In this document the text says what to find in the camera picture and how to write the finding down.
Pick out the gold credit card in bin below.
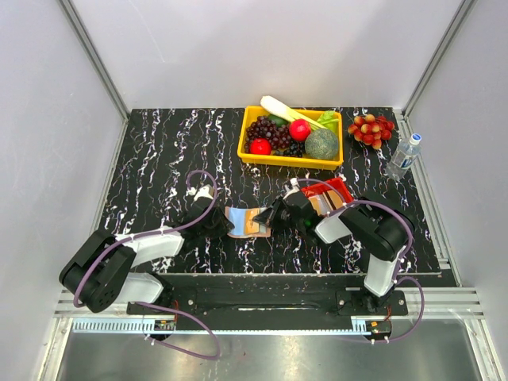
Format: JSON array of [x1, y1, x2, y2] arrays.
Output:
[[309, 190, 344, 216]]

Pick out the purple cable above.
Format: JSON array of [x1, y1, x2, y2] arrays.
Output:
[[73, 170, 221, 361], [295, 178, 425, 344]]

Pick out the red plastic bin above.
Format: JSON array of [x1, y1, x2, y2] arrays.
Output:
[[301, 178, 353, 205]]

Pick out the pink leather card holder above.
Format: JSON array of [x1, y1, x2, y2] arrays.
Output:
[[225, 206, 271, 239]]

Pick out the clear water bottle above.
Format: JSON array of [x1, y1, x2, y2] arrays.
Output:
[[385, 133, 421, 182]]

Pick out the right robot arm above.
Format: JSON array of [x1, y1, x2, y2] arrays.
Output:
[[252, 179, 414, 314]]

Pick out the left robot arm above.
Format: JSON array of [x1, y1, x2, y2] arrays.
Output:
[[59, 185, 233, 314]]

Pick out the red tomato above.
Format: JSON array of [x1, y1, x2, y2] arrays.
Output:
[[249, 138, 272, 156]]

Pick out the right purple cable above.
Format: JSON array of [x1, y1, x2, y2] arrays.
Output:
[[295, 178, 425, 344]]

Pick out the purple grape bunch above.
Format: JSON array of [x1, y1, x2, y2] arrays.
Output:
[[244, 116, 294, 153]]

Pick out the red lychee bunch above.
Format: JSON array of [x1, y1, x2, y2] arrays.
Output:
[[347, 114, 395, 150]]

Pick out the white leek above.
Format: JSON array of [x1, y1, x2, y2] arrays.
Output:
[[260, 95, 324, 130]]

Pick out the green lettuce leaf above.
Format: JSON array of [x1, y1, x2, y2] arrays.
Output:
[[317, 110, 339, 133]]

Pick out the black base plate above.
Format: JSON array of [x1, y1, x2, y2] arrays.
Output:
[[158, 287, 409, 317]]

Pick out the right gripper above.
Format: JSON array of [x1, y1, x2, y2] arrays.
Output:
[[253, 196, 304, 232]]

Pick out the red apple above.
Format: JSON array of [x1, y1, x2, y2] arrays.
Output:
[[289, 119, 312, 142]]

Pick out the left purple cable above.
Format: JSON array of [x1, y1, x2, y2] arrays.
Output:
[[73, 170, 221, 361]]

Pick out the dark blueberry bunch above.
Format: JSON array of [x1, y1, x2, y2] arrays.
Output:
[[271, 142, 306, 158]]

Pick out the green cantaloupe melon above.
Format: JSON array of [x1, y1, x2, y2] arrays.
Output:
[[305, 129, 339, 160]]

